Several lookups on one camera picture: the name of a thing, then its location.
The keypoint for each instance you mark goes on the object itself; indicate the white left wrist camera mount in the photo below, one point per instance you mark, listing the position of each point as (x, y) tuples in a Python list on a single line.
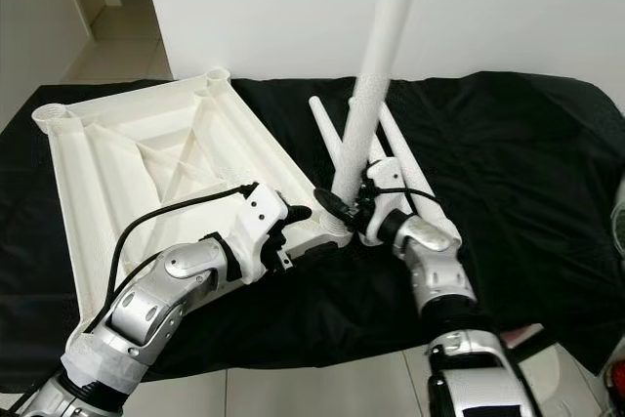
[(259, 217)]

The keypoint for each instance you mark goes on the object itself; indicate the white fan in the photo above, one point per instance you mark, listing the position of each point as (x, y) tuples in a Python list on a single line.
[(618, 207)]

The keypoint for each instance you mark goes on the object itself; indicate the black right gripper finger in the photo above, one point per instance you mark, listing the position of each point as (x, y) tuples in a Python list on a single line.
[(332, 204)]

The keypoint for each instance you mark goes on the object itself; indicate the white plastic table top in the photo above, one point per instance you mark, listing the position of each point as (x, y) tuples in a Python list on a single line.
[(117, 183)]

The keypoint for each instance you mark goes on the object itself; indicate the pink seat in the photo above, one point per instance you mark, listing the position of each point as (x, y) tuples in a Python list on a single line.
[(527, 336)]

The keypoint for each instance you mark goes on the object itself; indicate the black table cloth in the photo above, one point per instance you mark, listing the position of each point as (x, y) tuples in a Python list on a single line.
[(527, 192)]

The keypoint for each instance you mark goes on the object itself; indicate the red round object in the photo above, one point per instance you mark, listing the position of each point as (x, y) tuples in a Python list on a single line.
[(615, 374)]

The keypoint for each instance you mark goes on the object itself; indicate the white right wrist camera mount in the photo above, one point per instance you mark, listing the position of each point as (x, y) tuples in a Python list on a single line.
[(381, 178)]

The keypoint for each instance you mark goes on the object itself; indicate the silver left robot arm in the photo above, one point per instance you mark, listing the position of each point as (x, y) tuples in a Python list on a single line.
[(156, 305)]

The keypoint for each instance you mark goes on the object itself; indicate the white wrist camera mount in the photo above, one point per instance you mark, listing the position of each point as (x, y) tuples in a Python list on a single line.
[(381, 178), (259, 217)]

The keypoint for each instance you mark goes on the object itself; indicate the white round floor base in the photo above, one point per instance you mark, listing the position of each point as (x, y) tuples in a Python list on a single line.
[(566, 388)]

